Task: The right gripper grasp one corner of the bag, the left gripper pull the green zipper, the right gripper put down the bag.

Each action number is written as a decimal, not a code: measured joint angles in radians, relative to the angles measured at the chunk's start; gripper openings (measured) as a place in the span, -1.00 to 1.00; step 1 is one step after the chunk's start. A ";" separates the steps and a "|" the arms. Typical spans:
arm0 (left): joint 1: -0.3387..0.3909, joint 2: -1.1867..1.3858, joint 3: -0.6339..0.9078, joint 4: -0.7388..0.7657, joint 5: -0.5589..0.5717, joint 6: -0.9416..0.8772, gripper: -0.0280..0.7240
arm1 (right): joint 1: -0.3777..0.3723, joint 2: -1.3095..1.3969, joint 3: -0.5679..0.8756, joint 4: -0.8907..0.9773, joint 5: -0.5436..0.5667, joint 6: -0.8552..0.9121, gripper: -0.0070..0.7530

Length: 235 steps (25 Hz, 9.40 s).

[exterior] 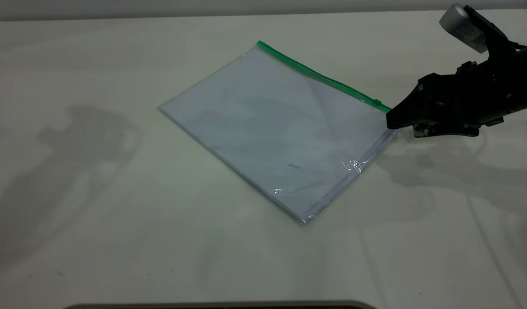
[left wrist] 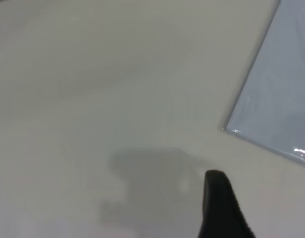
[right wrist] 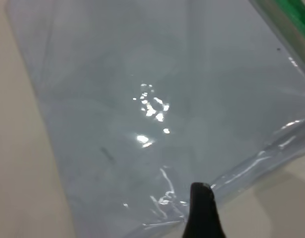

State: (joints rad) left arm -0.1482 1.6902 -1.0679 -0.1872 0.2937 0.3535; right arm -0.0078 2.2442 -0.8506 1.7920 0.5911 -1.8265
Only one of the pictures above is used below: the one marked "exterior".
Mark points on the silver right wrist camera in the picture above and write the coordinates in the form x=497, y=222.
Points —
x=462, y=23

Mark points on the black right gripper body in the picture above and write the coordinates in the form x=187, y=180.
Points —
x=469, y=94

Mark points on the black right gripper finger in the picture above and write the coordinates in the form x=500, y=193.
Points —
x=402, y=113
x=443, y=130

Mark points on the clear plastic zip bag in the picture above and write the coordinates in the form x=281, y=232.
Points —
x=284, y=128

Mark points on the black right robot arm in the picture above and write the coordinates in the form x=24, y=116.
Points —
x=525, y=81

